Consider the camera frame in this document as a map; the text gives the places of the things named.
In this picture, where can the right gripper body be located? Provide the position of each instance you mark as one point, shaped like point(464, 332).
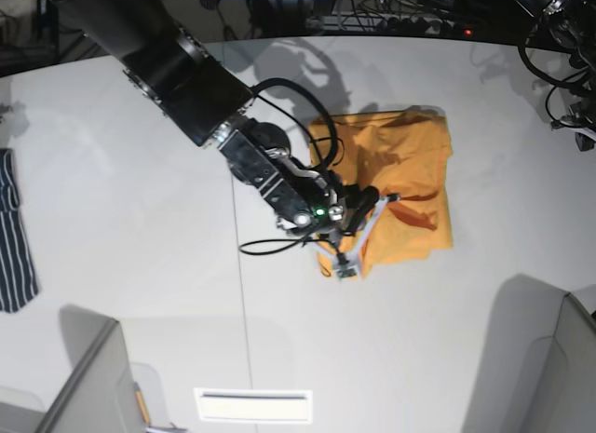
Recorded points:
point(349, 206)

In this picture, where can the yellow orange T-shirt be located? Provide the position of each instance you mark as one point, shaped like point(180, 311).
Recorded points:
point(404, 153)

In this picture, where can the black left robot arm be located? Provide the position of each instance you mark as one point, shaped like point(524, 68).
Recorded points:
point(571, 24)

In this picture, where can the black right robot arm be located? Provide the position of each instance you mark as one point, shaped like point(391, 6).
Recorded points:
point(207, 103)

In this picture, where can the black power strip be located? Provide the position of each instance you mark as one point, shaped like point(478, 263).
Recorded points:
point(374, 23)

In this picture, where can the grey bin right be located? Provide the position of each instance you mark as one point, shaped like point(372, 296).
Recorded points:
point(537, 371)

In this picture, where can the white paper label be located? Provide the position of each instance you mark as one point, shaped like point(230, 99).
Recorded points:
point(251, 406)

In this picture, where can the navy white striped garment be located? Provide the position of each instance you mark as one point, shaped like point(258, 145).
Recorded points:
point(18, 278)

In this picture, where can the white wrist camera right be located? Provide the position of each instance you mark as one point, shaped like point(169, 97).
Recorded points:
point(340, 255)

